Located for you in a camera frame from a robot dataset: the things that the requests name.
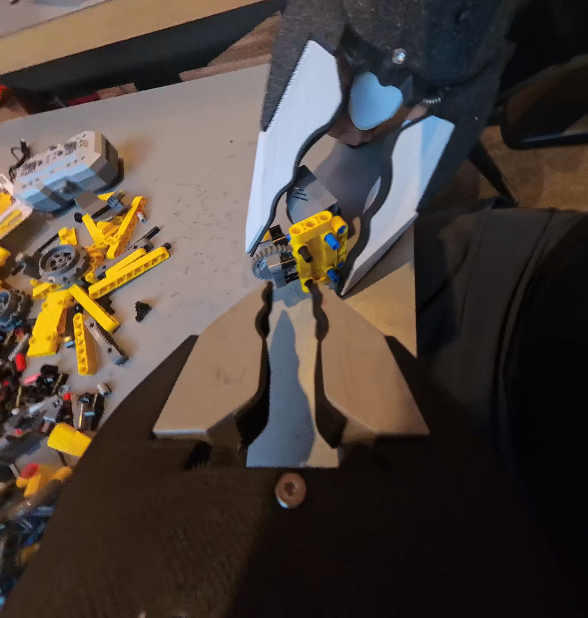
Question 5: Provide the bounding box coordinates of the black cable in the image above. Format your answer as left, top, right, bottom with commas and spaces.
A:
8, 139, 32, 171

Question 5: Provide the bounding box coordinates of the person's dark clothing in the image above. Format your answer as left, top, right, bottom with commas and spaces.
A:
415, 198, 588, 618

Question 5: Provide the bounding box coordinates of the grey gear rack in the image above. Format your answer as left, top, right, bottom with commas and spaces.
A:
92, 323, 130, 366

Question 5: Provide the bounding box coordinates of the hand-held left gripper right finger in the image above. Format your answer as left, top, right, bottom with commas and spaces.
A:
309, 284, 431, 449

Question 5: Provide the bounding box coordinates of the pile of small dark pieces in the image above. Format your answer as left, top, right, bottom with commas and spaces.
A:
0, 328, 113, 609

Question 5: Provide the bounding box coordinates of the yellow curved panel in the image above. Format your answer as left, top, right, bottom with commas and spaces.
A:
48, 422, 93, 457

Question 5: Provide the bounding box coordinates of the black office chair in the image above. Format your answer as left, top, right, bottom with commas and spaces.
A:
468, 48, 588, 208

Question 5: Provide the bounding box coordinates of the yellow grey gear brick assembly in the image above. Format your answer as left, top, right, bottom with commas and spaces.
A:
251, 164, 350, 294

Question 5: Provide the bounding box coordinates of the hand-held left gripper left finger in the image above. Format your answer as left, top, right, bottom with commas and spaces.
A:
152, 281, 273, 450

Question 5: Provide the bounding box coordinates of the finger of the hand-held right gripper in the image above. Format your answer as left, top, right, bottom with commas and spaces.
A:
342, 115, 456, 296
246, 40, 345, 257

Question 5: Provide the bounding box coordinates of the grey toothed wheel hub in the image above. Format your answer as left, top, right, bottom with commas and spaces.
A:
0, 289, 34, 329
16, 244, 92, 286

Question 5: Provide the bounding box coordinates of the yellow rounded panel brick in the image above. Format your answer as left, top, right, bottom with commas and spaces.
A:
27, 290, 76, 359

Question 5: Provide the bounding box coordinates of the grey curved panel brick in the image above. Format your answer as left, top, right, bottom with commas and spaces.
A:
74, 191, 118, 220

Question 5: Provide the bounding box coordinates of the grey battery hub brick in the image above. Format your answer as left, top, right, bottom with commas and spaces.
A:
14, 130, 121, 214

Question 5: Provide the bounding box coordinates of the person's right hand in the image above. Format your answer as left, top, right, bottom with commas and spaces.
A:
333, 116, 397, 149

